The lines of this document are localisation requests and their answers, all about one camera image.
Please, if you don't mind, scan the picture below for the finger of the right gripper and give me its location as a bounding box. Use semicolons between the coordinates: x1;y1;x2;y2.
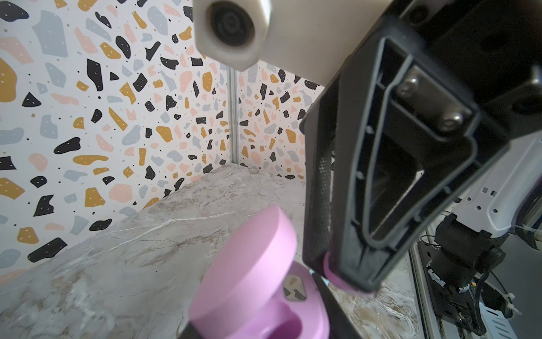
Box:
300;79;339;273
334;35;509;292

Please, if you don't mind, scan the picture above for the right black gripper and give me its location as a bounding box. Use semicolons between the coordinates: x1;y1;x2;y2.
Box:
372;1;541;140

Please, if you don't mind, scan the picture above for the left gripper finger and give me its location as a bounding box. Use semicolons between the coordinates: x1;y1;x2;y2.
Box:
313;273;361;339

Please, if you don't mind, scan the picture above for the pink earbud case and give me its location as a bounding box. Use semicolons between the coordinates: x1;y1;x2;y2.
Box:
189;206;330;338

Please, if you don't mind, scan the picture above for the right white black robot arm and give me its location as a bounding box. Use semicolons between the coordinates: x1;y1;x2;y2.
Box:
301;1;541;336

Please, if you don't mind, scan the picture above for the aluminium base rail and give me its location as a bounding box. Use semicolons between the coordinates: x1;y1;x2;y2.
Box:
408;241;522;339

